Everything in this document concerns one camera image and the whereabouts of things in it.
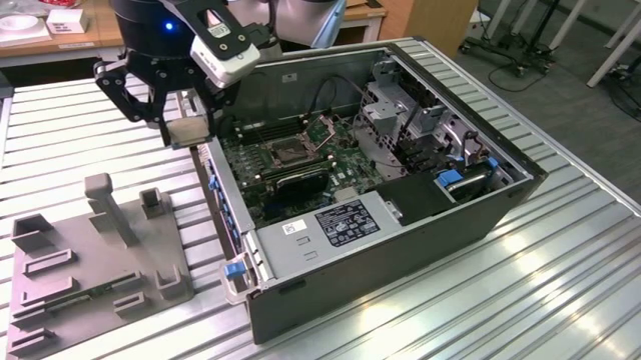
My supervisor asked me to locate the white bowl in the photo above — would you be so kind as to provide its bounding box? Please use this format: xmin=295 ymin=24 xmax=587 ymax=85
xmin=0 ymin=13 xmax=52 ymax=44

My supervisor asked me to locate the black wheeled stand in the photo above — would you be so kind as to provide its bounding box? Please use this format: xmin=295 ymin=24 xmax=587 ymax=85
xmin=460 ymin=0 xmax=560 ymax=78

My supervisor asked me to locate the black internal wire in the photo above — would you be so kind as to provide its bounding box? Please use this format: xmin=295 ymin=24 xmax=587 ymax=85
xmin=309 ymin=73 xmax=366 ymax=114

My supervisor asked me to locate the green RAM stick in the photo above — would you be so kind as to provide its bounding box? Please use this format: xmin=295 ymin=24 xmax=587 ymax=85
xmin=47 ymin=283 xmax=121 ymax=312

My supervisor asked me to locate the black RAM slot bank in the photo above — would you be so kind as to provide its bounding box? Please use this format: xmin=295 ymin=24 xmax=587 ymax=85
xmin=234 ymin=118 xmax=307 ymax=139
xmin=245 ymin=164 xmax=336 ymax=180

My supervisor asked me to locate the CPU socket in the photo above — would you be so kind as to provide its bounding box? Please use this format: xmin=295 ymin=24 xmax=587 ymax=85
xmin=267 ymin=136 xmax=315 ymax=169

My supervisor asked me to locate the metal socket cover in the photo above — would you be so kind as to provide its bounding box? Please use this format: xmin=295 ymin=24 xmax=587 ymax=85
xmin=303 ymin=114 xmax=348 ymax=151

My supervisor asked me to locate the silver CPU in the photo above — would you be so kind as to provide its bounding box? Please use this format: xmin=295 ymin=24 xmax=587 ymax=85
xmin=167 ymin=118 xmax=213 ymax=150

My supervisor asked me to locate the wooden cabinet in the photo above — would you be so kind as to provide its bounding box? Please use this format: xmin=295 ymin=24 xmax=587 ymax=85
xmin=408 ymin=0 xmax=478 ymax=58

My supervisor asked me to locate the black graphics card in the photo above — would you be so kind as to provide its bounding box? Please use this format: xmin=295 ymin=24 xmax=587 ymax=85
xmin=259 ymin=168 xmax=332 ymax=222

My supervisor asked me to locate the grey parts rack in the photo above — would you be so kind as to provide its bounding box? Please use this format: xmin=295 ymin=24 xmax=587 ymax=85
xmin=7 ymin=171 xmax=198 ymax=357

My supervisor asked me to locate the open black PC case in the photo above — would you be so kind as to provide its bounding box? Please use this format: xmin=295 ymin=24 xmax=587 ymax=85
xmin=170 ymin=36 xmax=551 ymax=346

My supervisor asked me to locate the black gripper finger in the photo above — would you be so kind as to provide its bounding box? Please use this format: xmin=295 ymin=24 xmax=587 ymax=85
xmin=187 ymin=68 xmax=239 ymax=141
xmin=94 ymin=55 xmax=175 ymax=149

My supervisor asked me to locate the silver power supply unit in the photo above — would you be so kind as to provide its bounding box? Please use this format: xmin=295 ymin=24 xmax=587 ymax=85
xmin=247 ymin=190 xmax=405 ymax=281

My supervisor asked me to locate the green motherboard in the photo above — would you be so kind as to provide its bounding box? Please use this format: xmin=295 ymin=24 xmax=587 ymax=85
xmin=219 ymin=114 xmax=397 ymax=222

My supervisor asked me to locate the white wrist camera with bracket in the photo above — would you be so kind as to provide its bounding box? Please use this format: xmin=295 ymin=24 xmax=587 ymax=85
xmin=162 ymin=0 xmax=263 ymax=90

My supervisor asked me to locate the white cardboard box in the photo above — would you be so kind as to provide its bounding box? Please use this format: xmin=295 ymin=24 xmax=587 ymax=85
xmin=46 ymin=9 xmax=91 ymax=35

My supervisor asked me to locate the white table leg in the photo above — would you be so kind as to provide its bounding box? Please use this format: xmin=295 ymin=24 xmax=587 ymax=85
xmin=585 ymin=20 xmax=641 ymax=89

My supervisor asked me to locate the grey metal drive cage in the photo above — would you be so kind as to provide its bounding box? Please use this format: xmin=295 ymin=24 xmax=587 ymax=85
xmin=360 ymin=59 xmax=448 ymax=133

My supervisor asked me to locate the black plastic air shroud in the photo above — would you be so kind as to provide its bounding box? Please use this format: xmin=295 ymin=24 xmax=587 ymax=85
xmin=374 ymin=174 xmax=460 ymax=227

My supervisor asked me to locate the blue disk carrier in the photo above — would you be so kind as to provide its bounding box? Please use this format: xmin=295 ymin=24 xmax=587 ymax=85
xmin=433 ymin=169 xmax=464 ymax=195

